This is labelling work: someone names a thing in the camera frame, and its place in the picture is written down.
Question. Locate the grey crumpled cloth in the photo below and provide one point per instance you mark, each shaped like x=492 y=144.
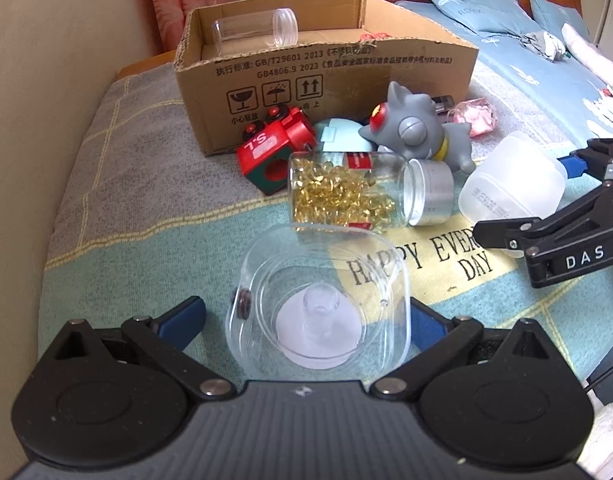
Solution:
x=541 y=45

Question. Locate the clear square plastic container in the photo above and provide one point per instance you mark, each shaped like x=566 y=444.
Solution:
x=316 y=320

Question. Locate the capsule bottle with silver cap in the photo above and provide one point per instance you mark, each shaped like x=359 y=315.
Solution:
x=336 y=195

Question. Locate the white folded cloth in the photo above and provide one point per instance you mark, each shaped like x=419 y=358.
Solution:
x=591 y=55

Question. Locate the translucent white jar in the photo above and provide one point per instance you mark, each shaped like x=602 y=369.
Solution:
x=511 y=185

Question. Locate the wooden bed frame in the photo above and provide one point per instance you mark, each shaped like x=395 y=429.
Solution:
x=151 y=62

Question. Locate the white fluffy towel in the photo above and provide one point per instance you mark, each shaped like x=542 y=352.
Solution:
x=609 y=445

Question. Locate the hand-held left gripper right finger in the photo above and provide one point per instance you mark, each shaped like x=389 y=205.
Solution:
x=429 y=330

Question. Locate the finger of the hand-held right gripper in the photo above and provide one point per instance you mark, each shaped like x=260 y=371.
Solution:
x=561 y=250
x=571 y=165

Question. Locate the brown cardboard box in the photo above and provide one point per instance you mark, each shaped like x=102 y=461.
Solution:
x=266 y=85

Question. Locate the blue bed sheet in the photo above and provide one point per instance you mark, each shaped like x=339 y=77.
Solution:
x=511 y=75

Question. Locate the grey monster figurine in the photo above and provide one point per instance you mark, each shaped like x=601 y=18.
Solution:
x=411 y=135

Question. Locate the pink curtain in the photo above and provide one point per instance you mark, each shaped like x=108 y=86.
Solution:
x=166 y=10

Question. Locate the pink crystal charm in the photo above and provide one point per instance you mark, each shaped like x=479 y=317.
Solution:
x=474 y=115

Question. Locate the light blue plastic toy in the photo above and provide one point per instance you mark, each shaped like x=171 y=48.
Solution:
x=336 y=135

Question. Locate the blue flower print pillow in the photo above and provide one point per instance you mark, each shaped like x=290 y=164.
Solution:
x=556 y=12
x=466 y=5

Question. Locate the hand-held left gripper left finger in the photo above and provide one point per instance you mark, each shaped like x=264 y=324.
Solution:
x=184 y=317

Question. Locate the clear tube with white cap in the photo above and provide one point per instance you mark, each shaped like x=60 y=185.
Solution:
x=246 y=27

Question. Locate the red toy block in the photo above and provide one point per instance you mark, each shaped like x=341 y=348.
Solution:
x=266 y=150

